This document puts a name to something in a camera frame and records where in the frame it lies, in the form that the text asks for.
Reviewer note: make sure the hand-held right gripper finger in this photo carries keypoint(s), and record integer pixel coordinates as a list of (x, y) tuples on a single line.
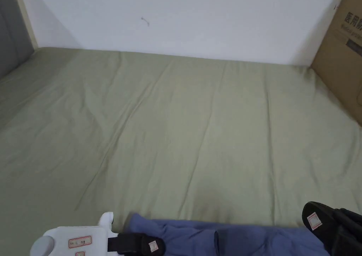
[(319, 220)]

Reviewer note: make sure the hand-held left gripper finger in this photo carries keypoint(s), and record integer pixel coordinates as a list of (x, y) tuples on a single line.
[(144, 244)]

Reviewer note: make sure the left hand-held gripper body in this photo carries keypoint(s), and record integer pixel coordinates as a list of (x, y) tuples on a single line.
[(82, 240)]

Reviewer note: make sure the blue garment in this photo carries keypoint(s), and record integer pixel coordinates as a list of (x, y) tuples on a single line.
[(232, 240)]

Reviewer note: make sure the bed with pale green sheet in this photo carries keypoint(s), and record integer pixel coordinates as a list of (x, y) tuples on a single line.
[(175, 131)]

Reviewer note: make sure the brown cardboard carton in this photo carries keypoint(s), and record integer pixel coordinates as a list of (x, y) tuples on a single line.
[(343, 55)]

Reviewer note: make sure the grey padded headboard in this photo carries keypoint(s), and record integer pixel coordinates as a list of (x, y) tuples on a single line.
[(12, 32)]

